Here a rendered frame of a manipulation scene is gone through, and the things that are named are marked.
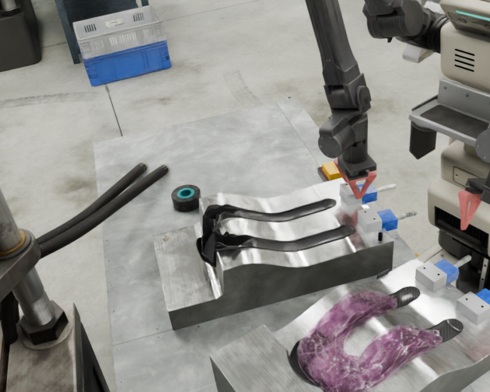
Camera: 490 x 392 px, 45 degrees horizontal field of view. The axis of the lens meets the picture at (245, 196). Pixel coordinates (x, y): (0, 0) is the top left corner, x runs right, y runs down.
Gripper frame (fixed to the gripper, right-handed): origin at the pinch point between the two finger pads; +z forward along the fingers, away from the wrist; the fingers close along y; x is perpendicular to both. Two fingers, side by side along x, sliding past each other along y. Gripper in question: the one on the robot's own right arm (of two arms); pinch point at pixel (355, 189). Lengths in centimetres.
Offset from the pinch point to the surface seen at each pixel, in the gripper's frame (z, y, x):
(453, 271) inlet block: 4.3, 28.3, 9.1
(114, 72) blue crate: 84, -302, -52
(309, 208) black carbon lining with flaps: 3.0, -1.0, -11.2
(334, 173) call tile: 7.5, -18.0, 1.9
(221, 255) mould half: -2.1, 12.8, -35.2
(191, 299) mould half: 5.1, 15.7, -43.3
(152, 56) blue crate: 79, -305, -24
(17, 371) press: 13, 15, -82
